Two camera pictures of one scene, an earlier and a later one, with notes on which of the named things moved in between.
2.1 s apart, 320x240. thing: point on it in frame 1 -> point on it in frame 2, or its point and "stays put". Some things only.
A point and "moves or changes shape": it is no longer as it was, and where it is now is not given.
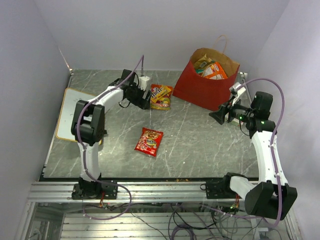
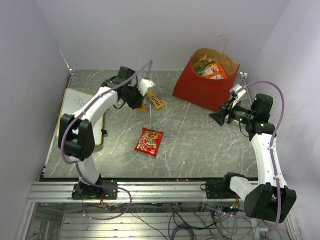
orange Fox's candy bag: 164,103 -> 144,108
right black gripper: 220,115 stays put
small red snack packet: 149,142 stays put
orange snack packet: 214,71 stays put
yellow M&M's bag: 160,96 moves or changes shape
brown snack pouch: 203,62 stays put
